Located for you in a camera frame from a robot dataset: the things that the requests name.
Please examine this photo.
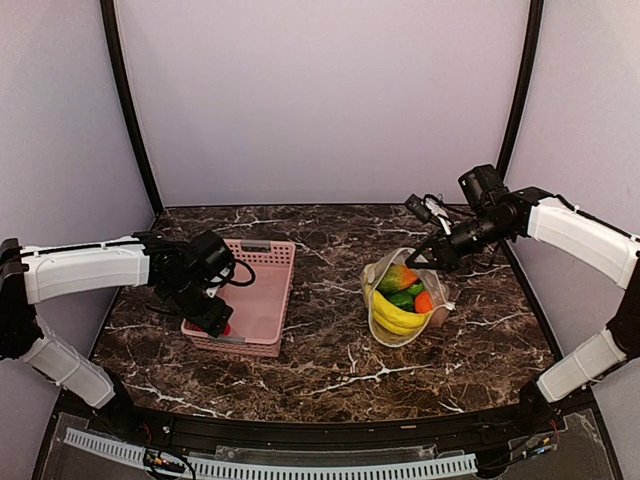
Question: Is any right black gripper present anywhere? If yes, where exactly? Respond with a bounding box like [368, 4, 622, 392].
[406, 210, 512, 272]

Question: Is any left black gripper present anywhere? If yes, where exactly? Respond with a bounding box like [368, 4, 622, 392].
[163, 276, 233, 338]

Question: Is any orange green toy mango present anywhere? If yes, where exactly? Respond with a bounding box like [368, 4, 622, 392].
[377, 264, 418, 294]

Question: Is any orange toy fruit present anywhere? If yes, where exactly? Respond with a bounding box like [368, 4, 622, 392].
[414, 291, 434, 314]

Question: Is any clear dotted zip bag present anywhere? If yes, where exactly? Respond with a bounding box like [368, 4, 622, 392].
[361, 247, 455, 348]

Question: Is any red toy fruit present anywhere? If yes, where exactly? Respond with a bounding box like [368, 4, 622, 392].
[185, 322, 232, 336]

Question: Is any yellow toy banana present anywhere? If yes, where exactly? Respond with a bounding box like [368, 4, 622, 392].
[364, 285, 434, 336]

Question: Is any pink plastic basket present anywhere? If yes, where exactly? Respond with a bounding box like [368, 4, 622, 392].
[181, 239, 296, 358]

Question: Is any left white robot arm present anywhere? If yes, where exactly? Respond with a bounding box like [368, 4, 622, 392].
[1, 231, 236, 436]

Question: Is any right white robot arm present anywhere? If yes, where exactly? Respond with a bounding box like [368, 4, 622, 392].
[406, 187, 639, 434]

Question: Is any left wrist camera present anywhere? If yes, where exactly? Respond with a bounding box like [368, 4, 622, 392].
[189, 231, 256, 288]

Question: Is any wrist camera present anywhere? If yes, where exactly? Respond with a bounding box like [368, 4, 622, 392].
[189, 231, 256, 288]
[458, 164, 509, 214]

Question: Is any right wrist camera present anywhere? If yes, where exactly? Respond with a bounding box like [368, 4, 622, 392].
[458, 164, 509, 214]

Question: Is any black front rail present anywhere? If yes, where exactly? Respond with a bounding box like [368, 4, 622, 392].
[47, 394, 566, 468]

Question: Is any white slotted cable duct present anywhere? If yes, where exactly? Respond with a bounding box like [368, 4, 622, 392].
[64, 427, 478, 480]

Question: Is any right black frame post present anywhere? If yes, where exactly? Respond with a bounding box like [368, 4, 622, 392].
[495, 0, 544, 181]

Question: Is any black frame post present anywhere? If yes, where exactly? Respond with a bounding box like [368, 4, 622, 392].
[495, 0, 544, 181]
[99, 0, 164, 218]

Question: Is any left black frame post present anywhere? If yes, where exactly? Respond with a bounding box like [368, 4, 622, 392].
[99, 0, 164, 218]

